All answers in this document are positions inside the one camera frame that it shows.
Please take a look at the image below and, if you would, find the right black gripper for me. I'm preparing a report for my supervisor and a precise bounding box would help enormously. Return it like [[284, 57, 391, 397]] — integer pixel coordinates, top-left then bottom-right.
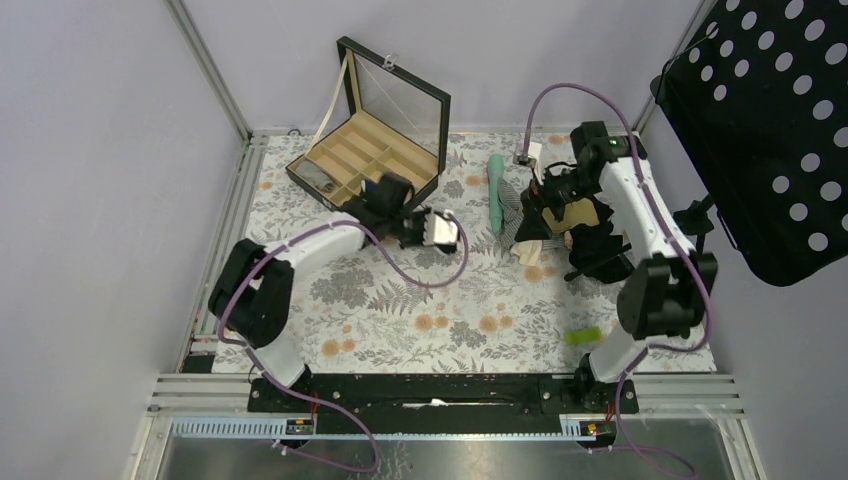
[[514, 164, 601, 245]]

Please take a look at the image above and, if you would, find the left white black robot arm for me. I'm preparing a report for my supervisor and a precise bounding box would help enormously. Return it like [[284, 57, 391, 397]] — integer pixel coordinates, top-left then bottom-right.
[[208, 173, 469, 411]]

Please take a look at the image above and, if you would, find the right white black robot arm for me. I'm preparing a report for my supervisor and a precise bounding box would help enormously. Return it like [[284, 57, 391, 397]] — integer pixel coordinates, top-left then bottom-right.
[[514, 121, 718, 412]]

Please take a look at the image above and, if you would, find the tan beige cloth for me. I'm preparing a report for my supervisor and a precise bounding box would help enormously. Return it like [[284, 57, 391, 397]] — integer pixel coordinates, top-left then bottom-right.
[[542, 198, 600, 234]]

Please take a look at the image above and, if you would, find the grey striped cloth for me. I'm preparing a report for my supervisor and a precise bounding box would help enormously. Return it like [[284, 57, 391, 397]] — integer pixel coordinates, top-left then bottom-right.
[[498, 178, 524, 250]]

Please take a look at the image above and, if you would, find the mint green rolled cloth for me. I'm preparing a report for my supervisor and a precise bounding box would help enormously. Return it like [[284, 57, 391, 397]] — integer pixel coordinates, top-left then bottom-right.
[[486, 154, 505, 235]]

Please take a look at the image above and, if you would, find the black cloth pile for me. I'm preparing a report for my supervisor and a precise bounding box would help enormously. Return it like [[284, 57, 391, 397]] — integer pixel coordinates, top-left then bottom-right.
[[515, 199, 633, 284]]

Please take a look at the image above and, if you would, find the black wooden compartment box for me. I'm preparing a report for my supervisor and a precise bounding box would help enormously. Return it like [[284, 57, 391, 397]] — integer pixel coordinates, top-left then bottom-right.
[[286, 36, 451, 210]]

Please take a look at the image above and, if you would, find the floral patterned table mat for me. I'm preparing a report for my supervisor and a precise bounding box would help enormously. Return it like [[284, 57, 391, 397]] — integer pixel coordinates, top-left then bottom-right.
[[210, 130, 719, 376]]

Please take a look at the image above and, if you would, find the grey rolled item in box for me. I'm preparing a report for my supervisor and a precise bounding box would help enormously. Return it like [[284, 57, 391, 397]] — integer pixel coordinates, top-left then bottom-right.
[[295, 160, 338, 194]]

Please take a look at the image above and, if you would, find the black tripod stand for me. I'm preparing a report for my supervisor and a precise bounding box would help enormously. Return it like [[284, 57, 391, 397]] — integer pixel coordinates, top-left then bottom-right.
[[672, 195, 714, 254]]

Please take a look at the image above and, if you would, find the green small block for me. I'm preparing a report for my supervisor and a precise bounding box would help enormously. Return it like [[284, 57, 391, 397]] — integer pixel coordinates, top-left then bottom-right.
[[564, 327, 603, 346]]

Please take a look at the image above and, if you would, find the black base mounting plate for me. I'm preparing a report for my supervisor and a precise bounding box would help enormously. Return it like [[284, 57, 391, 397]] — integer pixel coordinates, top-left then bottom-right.
[[247, 373, 639, 435]]

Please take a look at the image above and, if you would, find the black perforated panel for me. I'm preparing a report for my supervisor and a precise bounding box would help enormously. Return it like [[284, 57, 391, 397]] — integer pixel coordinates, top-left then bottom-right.
[[651, 1, 847, 287]]

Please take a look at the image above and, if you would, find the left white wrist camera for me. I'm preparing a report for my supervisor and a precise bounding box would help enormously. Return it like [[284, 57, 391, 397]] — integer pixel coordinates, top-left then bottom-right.
[[424, 211, 460, 246]]

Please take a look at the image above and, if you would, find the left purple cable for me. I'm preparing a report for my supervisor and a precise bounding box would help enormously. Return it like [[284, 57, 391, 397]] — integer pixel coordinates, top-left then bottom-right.
[[217, 210, 470, 474]]

